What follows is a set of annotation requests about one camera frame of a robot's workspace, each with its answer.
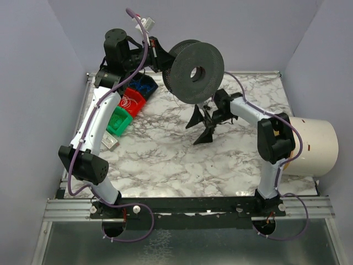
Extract black cable spool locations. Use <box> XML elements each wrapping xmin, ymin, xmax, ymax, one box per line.
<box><xmin>162</xmin><ymin>39</ymin><xmax>224</xmax><ymax>104</ymax></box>

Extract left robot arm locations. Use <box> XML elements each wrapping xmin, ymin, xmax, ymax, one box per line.
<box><xmin>58</xmin><ymin>29</ymin><xmax>196</xmax><ymax>205</ymax></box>

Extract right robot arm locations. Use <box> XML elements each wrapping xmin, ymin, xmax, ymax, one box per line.
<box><xmin>186</xmin><ymin>89</ymin><xmax>296</xmax><ymax>208</ymax></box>

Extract black storage bin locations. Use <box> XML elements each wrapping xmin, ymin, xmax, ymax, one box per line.
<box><xmin>129</xmin><ymin>73</ymin><xmax>158</xmax><ymax>101</ymax></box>

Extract red storage bin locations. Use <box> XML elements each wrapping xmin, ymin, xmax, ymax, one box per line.
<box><xmin>118</xmin><ymin>87</ymin><xmax>146</xmax><ymax>118</ymax></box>

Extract green storage bin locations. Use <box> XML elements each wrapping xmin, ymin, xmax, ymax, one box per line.
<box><xmin>106</xmin><ymin>106</ymin><xmax>133</xmax><ymax>137</ymax></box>

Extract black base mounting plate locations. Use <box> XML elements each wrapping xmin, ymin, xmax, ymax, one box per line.
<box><xmin>90</xmin><ymin>195</ymin><xmax>286</xmax><ymax>230</ymax></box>

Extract white cylindrical container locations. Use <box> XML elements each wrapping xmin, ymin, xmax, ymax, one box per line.
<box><xmin>284</xmin><ymin>116</ymin><xmax>339</xmax><ymax>177</ymax></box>

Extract blue cable bundle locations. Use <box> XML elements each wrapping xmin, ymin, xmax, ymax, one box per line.
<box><xmin>129</xmin><ymin>78</ymin><xmax>155</xmax><ymax>93</ymax></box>

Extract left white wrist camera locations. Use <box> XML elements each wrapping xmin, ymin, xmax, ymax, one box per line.
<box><xmin>135</xmin><ymin>16</ymin><xmax>155</xmax><ymax>35</ymax></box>

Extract white cable bundle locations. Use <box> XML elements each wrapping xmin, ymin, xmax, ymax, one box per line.
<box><xmin>120</xmin><ymin>95</ymin><xmax>138</xmax><ymax>109</ymax></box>

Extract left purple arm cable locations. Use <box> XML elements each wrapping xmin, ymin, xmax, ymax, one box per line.
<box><xmin>67</xmin><ymin>7</ymin><xmax>155</xmax><ymax>243</ymax></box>

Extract aluminium table edge rail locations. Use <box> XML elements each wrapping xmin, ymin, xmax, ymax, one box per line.
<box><xmin>85</xmin><ymin>70</ymin><xmax>282</xmax><ymax>78</ymax></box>

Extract green cable bundle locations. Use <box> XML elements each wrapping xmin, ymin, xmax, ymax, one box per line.
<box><xmin>110</xmin><ymin>114</ymin><xmax>125</xmax><ymax>129</ymax></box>

